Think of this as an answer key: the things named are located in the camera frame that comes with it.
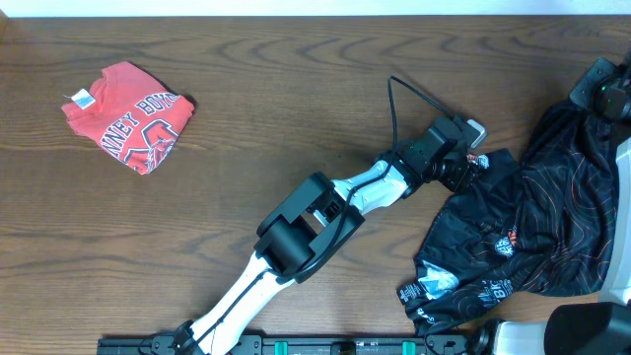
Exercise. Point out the red folded t-shirt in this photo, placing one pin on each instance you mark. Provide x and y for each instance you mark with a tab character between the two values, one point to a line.
130	115

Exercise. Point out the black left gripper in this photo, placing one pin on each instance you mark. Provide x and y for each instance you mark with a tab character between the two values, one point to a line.
461	178

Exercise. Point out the black orange patterned jersey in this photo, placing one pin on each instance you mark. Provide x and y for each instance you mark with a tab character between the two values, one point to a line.
473	256

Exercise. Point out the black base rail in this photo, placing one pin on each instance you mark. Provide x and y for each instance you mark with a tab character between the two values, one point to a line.
254	344

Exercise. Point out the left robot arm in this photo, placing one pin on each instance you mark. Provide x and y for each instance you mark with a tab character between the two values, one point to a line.
302	234

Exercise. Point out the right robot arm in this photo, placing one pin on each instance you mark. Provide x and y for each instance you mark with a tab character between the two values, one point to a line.
577	206

